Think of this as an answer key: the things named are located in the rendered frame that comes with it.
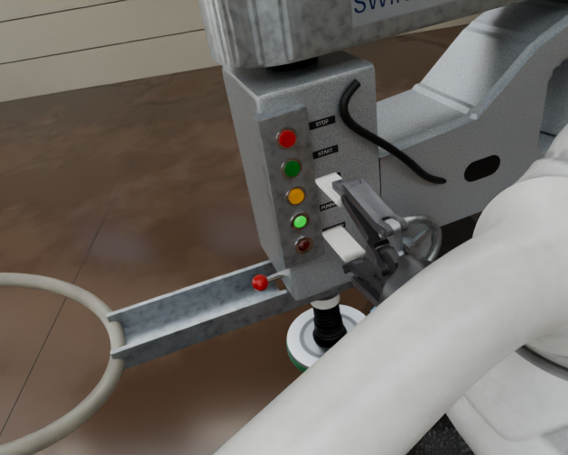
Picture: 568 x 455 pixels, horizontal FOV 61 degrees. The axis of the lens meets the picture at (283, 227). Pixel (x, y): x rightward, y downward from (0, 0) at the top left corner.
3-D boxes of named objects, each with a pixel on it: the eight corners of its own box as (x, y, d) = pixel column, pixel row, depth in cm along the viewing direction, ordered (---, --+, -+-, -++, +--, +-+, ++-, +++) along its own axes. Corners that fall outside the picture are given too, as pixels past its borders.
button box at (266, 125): (320, 247, 90) (300, 100, 74) (326, 255, 88) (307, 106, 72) (280, 261, 89) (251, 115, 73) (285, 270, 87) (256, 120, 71)
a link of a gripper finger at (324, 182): (339, 208, 58) (339, 202, 57) (315, 183, 63) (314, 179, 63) (361, 199, 58) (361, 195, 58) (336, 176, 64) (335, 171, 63)
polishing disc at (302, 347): (309, 300, 132) (308, 296, 131) (386, 318, 122) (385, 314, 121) (272, 359, 117) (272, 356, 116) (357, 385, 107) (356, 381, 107)
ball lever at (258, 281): (287, 273, 97) (284, 261, 95) (293, 283, 94) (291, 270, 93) (251, 286, 95) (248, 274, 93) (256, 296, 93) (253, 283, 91)
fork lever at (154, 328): (391, 226, 121) (391, 208, 119) (438, 269, 106) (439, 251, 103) (112, 320, 106) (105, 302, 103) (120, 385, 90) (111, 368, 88)
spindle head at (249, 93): (396, 207, 121) (393, 17, 96) (452, 255, 103) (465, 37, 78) (262, 255, 113) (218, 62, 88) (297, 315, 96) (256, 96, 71)
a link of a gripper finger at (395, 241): (393, 284, 51) (405, 259, 46) (369, 245, 53) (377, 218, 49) (413, 276, 51) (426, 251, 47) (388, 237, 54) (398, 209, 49)
